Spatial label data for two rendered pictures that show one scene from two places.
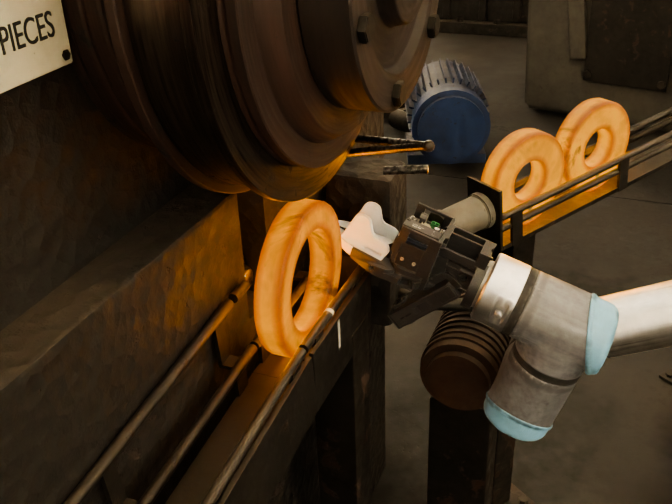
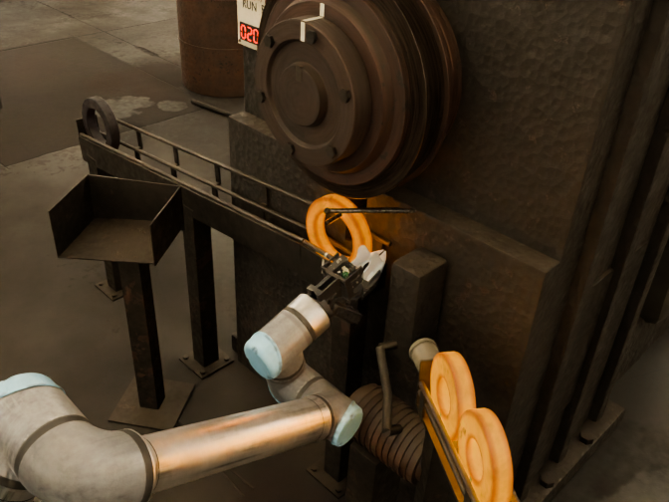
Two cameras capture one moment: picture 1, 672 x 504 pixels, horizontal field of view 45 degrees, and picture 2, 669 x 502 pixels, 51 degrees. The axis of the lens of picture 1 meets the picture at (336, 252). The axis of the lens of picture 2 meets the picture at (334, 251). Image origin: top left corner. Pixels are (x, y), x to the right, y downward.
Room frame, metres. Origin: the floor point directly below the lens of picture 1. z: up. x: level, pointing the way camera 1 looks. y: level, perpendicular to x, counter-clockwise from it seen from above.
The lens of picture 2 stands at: (1.29, -1.23, 1.60)
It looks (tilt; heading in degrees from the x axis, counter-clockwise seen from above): 33 degrees down; 111
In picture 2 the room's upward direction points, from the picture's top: 3 degrees clockwise
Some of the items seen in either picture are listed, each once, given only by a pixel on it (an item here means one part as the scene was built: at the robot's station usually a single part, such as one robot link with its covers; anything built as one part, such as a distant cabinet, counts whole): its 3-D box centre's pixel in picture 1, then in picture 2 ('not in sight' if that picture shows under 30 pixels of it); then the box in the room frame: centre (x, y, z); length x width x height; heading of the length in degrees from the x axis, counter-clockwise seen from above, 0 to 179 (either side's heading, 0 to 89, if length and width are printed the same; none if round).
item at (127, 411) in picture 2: not in sight; (132, 310); (0.23, 0.00, 0.36); 0.26 x 0.20 x 0.72; 12
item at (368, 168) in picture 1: (365, 241); (415, 305); (1.03, -0.04, 0.68); 0.11 x 0.08 x 0.24; 67
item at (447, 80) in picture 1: (444, 108); not in sight; (3.05, -0.45, 0.17); 0.57 x 0.31 x 0.34; 177
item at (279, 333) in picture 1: (301, 278); (337, 234); (0.82, 0.04, 0.75); 0.18 x 0.03 x 0.18; 157
